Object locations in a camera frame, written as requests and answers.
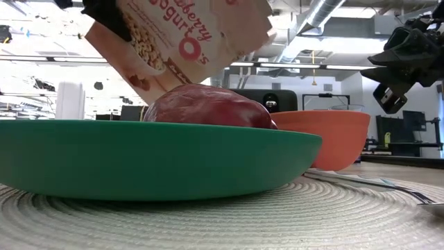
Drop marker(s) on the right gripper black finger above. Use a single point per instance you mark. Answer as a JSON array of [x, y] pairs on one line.
[[412, 50], [395, 76]]

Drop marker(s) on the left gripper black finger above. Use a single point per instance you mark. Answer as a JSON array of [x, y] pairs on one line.
[[107, 15]]

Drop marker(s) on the red bowl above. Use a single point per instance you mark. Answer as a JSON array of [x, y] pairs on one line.
[[340, 139]]

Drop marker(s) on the pink strawberry yogurt cereal box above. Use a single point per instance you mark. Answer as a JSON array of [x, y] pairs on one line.
[[208, 34]]

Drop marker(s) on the dark red toy fruit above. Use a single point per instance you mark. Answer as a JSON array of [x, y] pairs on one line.
[[208, 106]]

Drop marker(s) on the black desk with monitor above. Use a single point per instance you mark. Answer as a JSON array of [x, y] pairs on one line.
[[412, 135]]

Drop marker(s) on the white cylindrical column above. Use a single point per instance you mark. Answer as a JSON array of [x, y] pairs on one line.
[[69, 100]]

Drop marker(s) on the black four-slot toaster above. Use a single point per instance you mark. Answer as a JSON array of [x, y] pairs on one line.
[[284, 99]]

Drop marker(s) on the green plate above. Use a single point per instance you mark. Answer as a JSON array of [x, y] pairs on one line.
[[156, 159]]

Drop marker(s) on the white plate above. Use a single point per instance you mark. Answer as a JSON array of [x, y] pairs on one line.
[[208, 225]]

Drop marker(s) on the silver ceiling air duct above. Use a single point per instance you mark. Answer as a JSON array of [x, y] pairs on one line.
[[320, 15]]

